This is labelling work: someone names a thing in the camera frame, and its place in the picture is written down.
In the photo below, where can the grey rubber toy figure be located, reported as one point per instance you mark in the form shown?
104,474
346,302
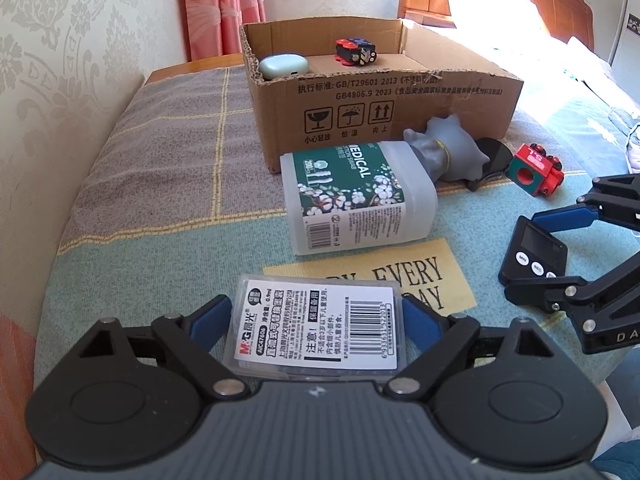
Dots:
450,147

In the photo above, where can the pink quilt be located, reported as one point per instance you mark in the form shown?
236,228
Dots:
634,145

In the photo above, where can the pink floral curtain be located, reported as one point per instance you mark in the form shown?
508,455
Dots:
220,5

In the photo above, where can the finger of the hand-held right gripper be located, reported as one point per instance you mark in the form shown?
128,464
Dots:
565,217
550,290

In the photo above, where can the wooden bed headboard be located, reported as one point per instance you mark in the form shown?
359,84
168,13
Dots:
550,5

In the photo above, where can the red toy train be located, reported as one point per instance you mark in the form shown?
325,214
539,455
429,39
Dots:
530,172

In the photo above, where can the clear plastic case white label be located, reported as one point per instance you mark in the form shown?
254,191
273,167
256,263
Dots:
320,325

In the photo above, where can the white pillow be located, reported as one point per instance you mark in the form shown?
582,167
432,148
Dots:
480,5

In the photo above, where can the blue floral bed sheet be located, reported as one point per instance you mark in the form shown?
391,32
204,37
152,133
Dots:
590,110

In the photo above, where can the pale green earbuds case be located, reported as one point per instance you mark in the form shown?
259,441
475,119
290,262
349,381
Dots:
282,66

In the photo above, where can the black digital timer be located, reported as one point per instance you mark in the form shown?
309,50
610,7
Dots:
535,250

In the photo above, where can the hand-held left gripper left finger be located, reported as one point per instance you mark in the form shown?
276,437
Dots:
207,325

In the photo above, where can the brown cardboard box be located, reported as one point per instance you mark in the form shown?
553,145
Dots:
350,110

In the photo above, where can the orange cloth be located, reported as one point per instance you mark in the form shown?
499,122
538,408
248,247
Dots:
15,385

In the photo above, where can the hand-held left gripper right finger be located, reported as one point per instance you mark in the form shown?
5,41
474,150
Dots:
425,325

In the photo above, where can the red blue toy car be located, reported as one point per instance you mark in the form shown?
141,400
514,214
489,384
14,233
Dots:
352,50

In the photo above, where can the white plastic bottle green label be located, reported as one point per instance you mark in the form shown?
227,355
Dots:
350,200

